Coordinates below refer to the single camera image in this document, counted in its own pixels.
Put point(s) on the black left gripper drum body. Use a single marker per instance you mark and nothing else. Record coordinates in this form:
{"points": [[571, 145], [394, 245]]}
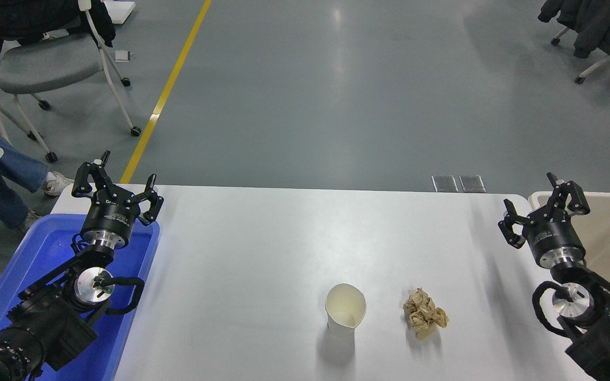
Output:
{"points": [[109, 217]]}

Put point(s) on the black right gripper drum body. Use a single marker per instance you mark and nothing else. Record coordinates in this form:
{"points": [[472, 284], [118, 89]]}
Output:
{"points": [[554, 235]]}

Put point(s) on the white paper cup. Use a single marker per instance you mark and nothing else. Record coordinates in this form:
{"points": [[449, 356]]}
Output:
{"points": [[344, 304]]}

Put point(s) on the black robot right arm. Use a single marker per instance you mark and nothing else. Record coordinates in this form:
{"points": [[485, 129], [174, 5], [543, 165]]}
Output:
{"points": [[607, 328]]}

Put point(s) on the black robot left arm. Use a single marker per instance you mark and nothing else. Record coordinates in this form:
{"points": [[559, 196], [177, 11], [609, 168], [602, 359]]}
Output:
{"points": [[45, 317]]}

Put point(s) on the metal floor socket plate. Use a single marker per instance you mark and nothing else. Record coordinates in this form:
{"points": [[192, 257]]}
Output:
{"points": [[445, 183], [472, 183]]}

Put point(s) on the blue plastic tray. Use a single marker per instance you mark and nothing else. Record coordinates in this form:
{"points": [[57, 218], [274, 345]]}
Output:
{"points": [[35, 254]]}

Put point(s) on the person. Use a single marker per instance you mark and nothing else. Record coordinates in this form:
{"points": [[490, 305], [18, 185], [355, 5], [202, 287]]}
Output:
{"points": [[3, 164]]}

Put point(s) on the small white floor box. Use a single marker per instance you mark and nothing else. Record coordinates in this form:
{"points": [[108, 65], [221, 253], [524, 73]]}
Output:
{"points": [[123, 55]]}

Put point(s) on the crumpled tan paper ball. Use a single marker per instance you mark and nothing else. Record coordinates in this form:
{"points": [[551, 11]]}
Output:
{"points": [[424, 315]]}

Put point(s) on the white flat board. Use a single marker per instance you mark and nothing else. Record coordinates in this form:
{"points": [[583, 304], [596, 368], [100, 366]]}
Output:
{"points": [[119, 10]]}

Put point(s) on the black jacket on chair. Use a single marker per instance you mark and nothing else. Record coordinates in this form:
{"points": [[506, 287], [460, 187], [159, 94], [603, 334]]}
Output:
{"points": [[19, 18]]}

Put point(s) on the dark grey hanging jackets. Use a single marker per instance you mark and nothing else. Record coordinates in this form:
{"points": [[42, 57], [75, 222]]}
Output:
{"points": [[596, 21]]}

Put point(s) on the grey chair with white frame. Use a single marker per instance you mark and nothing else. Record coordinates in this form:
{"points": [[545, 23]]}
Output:
{"points": [[45, 63]]}

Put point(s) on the white frame chair with casters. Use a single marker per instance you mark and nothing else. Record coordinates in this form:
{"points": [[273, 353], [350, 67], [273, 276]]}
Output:
{"points": [[599, 64]]}

